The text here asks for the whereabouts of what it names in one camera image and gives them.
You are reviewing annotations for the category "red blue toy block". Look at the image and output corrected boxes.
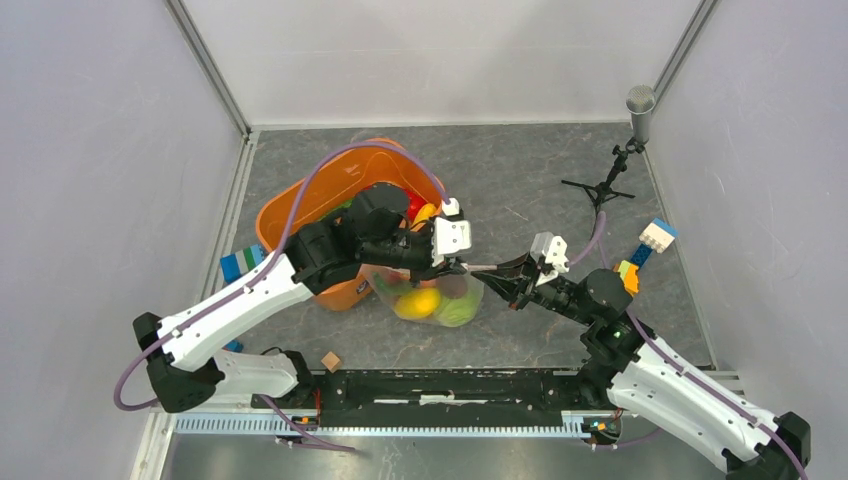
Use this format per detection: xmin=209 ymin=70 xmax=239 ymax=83
xmin=223 ymin=340 xmax=244 ymax=353

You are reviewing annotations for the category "orange yellow toy block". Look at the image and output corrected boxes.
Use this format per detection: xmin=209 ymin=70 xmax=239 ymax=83
xmin=613 ymin=244 xmax=653 ymax=296

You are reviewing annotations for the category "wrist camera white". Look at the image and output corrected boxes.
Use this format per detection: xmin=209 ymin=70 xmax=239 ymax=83
xmin=529 ymin=232 xmax=570 ymax=286
xmin=431 ymin=197 xmax=472 ymax=264

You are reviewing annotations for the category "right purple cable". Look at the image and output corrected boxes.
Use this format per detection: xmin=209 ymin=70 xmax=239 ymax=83
xmin=566 ymin=210 xmax=811 ymax=480

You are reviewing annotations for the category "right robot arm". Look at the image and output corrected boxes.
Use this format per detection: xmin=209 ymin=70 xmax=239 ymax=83
xmin=471 ymin=254 xmax=811 ymax=479

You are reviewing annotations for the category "orange plastic tub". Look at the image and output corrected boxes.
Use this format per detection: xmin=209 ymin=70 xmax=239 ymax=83
xmin=242 ymin=140 xmax=447 ymax=313

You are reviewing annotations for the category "yellow mango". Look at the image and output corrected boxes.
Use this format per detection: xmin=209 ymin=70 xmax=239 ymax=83
xmin=392 ymin=287 xmax=442 ymax=321

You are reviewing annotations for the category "yellow chili pepper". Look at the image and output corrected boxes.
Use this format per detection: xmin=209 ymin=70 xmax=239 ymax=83
xmin=411 ymin=203 xmax=438 ymax=231

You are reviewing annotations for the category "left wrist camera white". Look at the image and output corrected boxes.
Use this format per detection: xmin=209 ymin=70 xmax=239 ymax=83
xmin=431 ymin=197 xmax=472 ymax=264

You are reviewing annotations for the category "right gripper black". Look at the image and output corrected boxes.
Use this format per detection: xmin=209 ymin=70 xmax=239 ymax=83
xmin=471 ymin=250 xmax=596 ymax=326

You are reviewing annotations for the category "clear zip top bag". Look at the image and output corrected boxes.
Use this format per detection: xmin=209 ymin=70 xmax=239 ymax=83
xmin=360 ymin=265 xmax=485 ymax=328

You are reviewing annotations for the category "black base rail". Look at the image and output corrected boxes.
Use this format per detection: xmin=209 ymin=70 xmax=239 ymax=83
xmin=250 ymin=368 xmax=623 ymax=432

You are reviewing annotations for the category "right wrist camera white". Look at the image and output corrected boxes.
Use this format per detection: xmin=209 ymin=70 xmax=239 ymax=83
xmin=529 ymin=232 xmax=570 ymax=286

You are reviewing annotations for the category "green round fruit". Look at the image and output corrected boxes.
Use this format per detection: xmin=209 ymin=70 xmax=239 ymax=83
xmin=433 ymin=293 xmax=482 ymax=328

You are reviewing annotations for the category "small wooden cube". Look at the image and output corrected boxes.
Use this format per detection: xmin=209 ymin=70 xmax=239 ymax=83
xmin=321 ymin=351 xmax=343 ymax=373

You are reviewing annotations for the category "white blue toy block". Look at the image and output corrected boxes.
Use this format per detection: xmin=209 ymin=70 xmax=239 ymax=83
xmin=639 ymin=218 xmax=678 ymax=254

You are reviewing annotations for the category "microphone on tripod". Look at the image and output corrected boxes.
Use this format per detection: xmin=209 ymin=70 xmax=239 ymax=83
xmin=560 ymin=84 xmax=657 ymax=214

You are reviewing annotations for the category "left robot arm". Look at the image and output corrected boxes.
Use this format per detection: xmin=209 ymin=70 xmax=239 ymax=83
xmin=133 ymin=183 xmax=472 ymax=413

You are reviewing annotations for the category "blue green white block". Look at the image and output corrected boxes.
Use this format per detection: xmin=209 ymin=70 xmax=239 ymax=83
xmin=219 ymin=244 xmax=266 ymax=285

